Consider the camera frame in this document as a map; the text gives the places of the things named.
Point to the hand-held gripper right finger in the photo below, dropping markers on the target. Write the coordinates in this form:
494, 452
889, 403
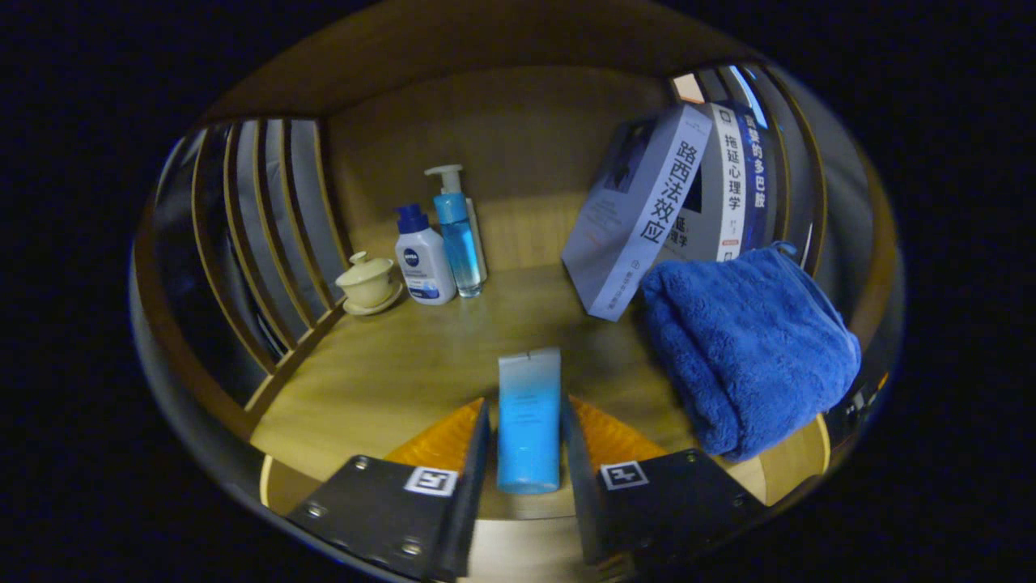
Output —
576, 494

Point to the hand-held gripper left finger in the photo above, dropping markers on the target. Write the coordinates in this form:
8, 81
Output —
473, 494

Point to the blue cosmetic tube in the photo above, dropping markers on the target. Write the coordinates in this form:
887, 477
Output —
528, 421

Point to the wooden countertop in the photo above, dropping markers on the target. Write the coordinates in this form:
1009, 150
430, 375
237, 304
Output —
405, 372

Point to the wooden cabinet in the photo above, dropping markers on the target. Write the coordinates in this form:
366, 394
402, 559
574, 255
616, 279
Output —
518, 129

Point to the blue towel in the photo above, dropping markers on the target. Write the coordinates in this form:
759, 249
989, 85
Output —
745, 348

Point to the white bottle with blue cap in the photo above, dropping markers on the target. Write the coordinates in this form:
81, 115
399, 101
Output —
425, 271

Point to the cream lidded teacup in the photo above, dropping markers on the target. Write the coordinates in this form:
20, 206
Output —
368, 283

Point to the blue pump bottle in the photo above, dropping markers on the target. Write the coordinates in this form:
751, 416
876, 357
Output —
461, 243

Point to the grey leaning book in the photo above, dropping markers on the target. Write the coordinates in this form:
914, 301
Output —
623, 235

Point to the black device with orange part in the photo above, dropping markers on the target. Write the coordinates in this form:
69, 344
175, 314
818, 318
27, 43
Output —
858, 405

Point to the white spine book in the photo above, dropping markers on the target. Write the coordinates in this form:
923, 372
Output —
724, 194

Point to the dark blue book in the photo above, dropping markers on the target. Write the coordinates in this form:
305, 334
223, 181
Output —
759, 186

